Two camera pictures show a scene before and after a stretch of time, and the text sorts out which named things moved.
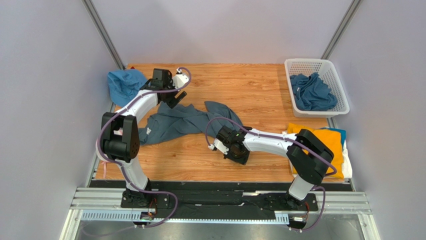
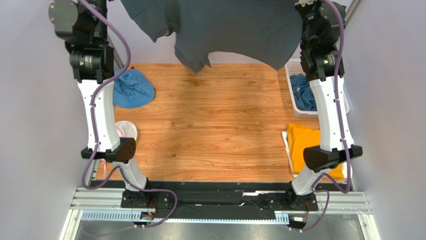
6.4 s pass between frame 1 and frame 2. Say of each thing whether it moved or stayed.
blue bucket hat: stayed
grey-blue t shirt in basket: stayed
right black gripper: moved
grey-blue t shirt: moved
